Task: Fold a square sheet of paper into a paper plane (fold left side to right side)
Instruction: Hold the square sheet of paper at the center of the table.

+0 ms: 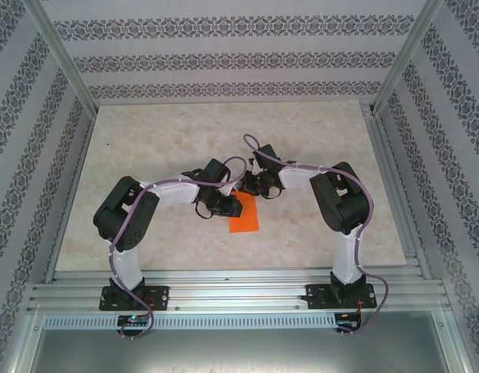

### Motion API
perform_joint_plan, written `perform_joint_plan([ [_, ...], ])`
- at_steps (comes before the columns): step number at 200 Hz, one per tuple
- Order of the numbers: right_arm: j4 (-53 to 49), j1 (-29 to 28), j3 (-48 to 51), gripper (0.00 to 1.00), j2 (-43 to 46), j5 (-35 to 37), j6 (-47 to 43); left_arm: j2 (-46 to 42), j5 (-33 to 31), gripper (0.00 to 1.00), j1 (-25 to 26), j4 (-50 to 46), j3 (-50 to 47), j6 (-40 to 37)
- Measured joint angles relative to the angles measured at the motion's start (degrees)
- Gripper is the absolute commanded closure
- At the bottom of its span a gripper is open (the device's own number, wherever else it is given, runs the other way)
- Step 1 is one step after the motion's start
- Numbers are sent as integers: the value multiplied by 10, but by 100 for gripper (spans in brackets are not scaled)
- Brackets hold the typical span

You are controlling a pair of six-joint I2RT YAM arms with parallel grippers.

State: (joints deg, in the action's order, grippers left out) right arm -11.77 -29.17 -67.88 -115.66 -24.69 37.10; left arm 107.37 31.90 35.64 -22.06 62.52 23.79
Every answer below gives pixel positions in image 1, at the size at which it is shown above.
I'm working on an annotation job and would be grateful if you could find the orange paper sheet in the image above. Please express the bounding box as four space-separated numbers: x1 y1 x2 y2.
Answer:
228 190 261 235

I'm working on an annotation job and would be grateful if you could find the grey metal sheet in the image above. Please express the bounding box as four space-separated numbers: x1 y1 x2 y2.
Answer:
1 312 478 373

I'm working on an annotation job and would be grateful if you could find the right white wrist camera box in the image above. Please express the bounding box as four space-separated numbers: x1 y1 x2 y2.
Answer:
247 155 264 182

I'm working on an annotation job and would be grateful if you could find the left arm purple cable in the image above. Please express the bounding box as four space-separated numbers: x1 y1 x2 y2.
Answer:
107 155 249 342

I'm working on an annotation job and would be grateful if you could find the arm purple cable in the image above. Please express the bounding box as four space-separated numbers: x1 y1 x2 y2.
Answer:
243 134 391 338
107 155 249 342

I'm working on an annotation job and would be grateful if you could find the wide aluminium base rail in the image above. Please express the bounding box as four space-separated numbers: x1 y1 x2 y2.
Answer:
26 269 453 312

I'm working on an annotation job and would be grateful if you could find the slotted grey cable duct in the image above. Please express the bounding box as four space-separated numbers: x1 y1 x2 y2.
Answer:
42 313 338 331

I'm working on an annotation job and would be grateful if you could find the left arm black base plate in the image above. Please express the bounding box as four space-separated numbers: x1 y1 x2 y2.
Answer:
99 285 171 312

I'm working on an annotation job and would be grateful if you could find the aluminium side rail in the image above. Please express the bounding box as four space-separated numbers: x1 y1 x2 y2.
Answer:
361 102 434 281
43 110 99 284

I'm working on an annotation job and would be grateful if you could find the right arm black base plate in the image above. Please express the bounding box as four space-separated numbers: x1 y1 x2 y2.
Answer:
306 283 378 311

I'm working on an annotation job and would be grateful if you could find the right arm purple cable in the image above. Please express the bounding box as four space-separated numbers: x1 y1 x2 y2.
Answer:
243 134 391 338

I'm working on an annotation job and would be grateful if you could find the aluminium frame post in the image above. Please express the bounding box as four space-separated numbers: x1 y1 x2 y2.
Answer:
370 0 446 117
23 0 100 114

